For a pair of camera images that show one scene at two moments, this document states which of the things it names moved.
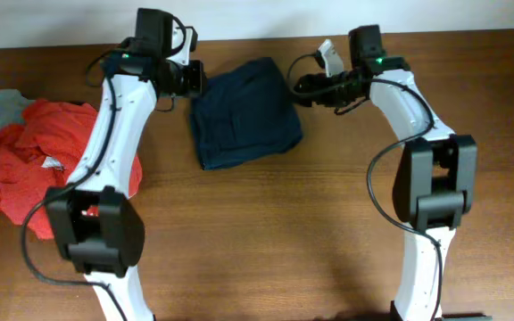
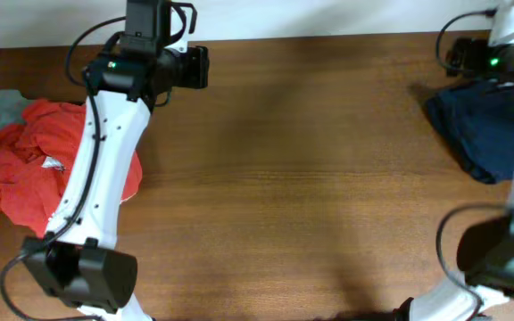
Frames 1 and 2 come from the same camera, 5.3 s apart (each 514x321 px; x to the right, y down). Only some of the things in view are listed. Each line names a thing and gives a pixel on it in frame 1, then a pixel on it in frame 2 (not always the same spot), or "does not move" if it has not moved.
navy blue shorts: (244, 112) to (480, 122)
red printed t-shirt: (21, 162) does not move
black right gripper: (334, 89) to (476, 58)
